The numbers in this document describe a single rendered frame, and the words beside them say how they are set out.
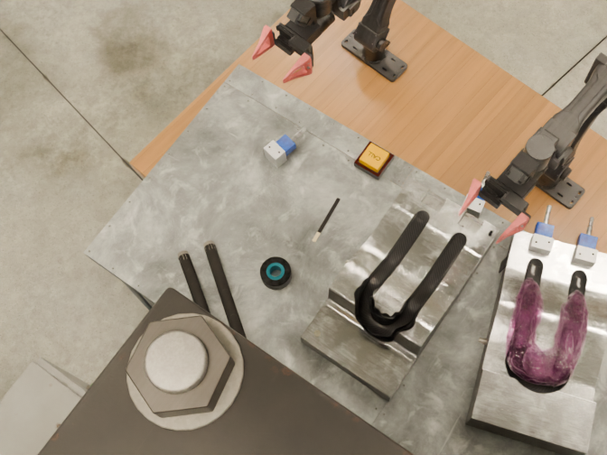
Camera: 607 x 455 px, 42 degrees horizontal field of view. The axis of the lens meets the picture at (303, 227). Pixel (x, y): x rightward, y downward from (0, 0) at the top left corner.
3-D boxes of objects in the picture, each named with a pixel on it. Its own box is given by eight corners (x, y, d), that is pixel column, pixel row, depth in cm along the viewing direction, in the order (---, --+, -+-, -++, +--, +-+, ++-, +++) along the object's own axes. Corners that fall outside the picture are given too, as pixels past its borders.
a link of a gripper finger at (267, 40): (266, 61, 180) (294, 34, 182) (243, 44, 182) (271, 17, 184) (269, 78, 186) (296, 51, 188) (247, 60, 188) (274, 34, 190)
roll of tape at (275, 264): (259, 289, 206) (257, 284, 203) (263, 259, 209) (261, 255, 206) (290, 291, 206) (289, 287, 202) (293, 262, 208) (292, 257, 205)
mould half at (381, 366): (408, 190, 214) (412, 169, 201) (494, 241, 207) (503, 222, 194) (302, 342, 200) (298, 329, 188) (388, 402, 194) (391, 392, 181)
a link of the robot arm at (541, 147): (551, 170, 159) (586, 129, 162) (516, 145, 161) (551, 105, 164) (538, 192, 170) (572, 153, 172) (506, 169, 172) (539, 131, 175)
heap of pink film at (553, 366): (518, 274, 197) (525, 264, 190) (591, 294, 194) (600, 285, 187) (494, 374, 189) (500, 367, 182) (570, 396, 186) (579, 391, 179)
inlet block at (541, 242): (537, 207, 207) (542, 199, 202) (556, 212, 206) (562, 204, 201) (527, 253, 202) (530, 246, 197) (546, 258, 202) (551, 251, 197)
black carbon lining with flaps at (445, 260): (417, 209, 204) (420, 195, 195) (472, 242, 200) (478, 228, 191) (341, 319, 195) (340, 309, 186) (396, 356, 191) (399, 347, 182)
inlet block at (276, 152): (300, 127, 223) (298, 117, 218) (312, 138, 221) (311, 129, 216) (265, 156, 220) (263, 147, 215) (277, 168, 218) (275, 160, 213)
